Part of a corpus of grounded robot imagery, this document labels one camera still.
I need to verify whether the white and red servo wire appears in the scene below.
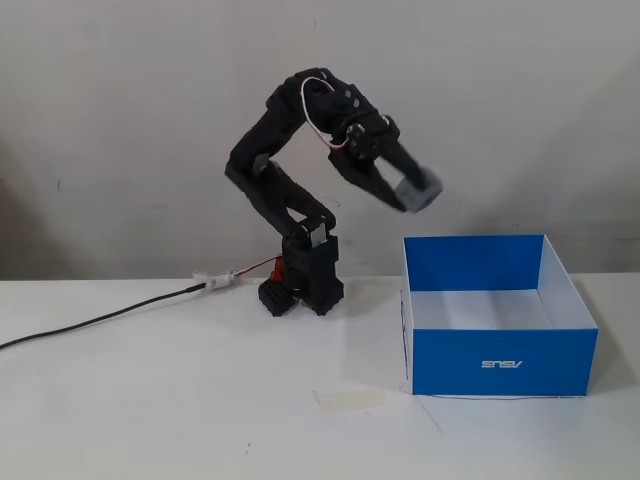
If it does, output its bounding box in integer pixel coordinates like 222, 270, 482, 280
298, 76, 352, 151

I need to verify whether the red and black table clamp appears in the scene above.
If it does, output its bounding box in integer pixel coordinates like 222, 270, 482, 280
256, 255, 297, 318

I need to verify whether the black power cable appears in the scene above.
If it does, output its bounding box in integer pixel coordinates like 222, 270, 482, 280
0, 282, 207, 351

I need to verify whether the clear tape patch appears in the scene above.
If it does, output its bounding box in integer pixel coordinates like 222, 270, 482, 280
311, 388, 387, 410

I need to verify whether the gray cube block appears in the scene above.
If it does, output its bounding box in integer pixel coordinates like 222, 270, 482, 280
393, 167, 446, 215

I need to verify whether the white taped cable connector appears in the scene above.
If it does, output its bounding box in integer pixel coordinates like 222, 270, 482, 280
192, 269, 240, 291

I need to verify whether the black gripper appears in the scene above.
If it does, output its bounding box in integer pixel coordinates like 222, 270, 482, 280
313, 81, 437, 215

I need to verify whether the blue and white cardboard box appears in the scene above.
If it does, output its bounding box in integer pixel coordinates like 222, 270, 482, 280
399, 233, 600, 398

